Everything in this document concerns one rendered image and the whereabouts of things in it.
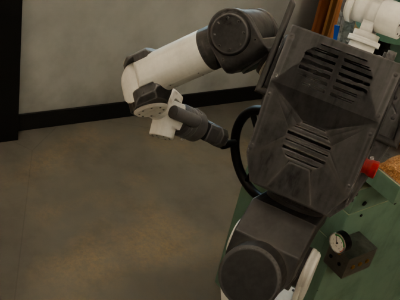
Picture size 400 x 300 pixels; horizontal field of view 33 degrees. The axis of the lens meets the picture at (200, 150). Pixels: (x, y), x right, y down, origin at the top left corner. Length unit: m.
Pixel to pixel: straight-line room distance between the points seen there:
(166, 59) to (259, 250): 0.46
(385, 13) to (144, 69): 0.50
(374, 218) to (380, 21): 0.91
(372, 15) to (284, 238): 0.45
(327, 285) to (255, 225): 0.99
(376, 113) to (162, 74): 0.48
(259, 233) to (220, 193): 1.83
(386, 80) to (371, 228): 1.05
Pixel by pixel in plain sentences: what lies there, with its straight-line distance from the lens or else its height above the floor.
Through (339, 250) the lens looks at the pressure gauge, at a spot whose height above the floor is 0.64.
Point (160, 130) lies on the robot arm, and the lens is 1.70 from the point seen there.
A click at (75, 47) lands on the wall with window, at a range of 3.11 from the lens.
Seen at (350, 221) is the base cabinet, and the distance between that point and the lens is 1.99.
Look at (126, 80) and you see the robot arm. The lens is 1.49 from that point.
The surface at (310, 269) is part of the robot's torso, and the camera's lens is 1.32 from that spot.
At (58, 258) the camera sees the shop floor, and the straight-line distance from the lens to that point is 2.61.
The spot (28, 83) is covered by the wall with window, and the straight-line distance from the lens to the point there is 3.13.
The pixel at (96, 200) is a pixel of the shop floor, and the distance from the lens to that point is 2.88.
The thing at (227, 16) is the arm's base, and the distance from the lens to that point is 1.27.
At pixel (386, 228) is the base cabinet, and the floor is 0.58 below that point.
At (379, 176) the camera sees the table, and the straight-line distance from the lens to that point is 1.84.
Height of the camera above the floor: 1.86
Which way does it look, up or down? 35 degrees down
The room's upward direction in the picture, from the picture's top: 13 degrees clockwise
